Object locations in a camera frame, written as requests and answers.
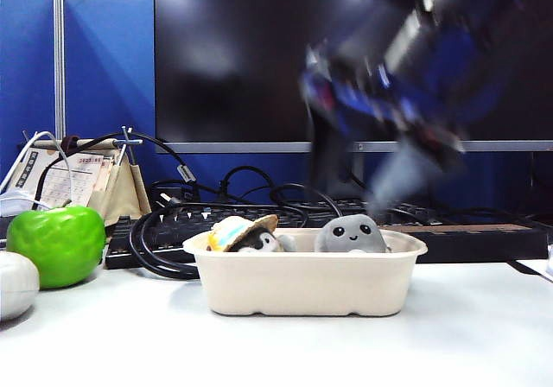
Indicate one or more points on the white rounded plastic object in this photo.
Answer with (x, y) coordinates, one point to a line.
(15, 283)

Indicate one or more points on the penguin plush with straw hat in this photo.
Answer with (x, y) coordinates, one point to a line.
(242, 233)

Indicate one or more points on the paper desk calendar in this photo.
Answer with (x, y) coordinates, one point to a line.
(65, 179)

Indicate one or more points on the aluminium partition frame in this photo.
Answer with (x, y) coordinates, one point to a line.
(59, 59)

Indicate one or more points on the green toy apple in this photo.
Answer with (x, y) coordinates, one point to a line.
(56, 244)

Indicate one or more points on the cream paper lunch box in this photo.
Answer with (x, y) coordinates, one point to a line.
(307, 274)

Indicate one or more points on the silver-bezel AOC monitor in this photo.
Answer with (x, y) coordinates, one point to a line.
(237, 59)

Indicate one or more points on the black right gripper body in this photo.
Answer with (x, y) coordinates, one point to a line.
(367, 89)

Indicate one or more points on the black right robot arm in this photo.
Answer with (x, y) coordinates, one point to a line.
(453, 37)

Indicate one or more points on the black wood-top power strip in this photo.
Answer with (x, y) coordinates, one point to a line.
(475, 244)

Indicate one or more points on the black mechanical keyboard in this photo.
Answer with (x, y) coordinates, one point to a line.
(173, 231)

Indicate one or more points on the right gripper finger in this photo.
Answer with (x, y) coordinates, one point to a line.
(330, 154)
(397, 179)

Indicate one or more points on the blue side partition panel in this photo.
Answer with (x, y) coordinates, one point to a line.
(26, 80)

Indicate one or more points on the desk calendar stand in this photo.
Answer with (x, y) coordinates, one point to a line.
(125, 192)

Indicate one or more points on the metal rod clip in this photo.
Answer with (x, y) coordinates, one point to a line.
(128, 142)

